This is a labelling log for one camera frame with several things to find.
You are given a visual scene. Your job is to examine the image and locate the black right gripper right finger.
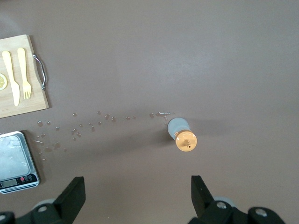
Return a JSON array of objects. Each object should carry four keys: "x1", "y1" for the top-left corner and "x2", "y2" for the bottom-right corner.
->
[{"x1": 188, "y1": 175, "x2": 285, "y2": 224}]

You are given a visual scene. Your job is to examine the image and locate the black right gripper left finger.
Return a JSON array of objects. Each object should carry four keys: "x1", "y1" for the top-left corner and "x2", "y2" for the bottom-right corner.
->
[{"x1": 16, "y1": 176, "x2": 86, "y2": 224}]

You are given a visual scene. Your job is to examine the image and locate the translucent sauce bottle orange cap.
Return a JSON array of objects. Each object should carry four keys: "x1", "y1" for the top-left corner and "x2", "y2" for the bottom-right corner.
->
[{"x1": 167, "y1": 117, "x2": 198, "y2": 152}]

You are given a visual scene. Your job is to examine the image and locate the silver digital kitchen scale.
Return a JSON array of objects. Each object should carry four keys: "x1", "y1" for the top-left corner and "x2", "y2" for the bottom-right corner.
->
[{"x1": 0, "y1": 130, "x2": 40, "y2": 194}]

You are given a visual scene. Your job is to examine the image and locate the wooden cutting board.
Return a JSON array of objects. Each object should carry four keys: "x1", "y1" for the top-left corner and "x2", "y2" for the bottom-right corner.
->
[{"x1": 0, "y1": 34, "x2": 50, "y2": 119}]

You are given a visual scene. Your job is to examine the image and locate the yellow plastic fork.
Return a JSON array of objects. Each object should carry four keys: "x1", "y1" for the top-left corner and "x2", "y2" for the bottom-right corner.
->
[{"x1": 17, "y1": 48, "x2": 32, "y2": 100}]

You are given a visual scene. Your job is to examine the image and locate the yellow plastic knife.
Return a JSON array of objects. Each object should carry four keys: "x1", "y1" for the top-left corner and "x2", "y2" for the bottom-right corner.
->
[{"x1": 1, "y1": 50, "x2": 21, "y2": 107}]

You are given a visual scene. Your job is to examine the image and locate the dried lemon slice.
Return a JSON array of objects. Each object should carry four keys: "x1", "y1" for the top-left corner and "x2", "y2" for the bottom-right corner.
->
[{"x1": 0, "y1": 72, "x2": 8, "y2": 91}]

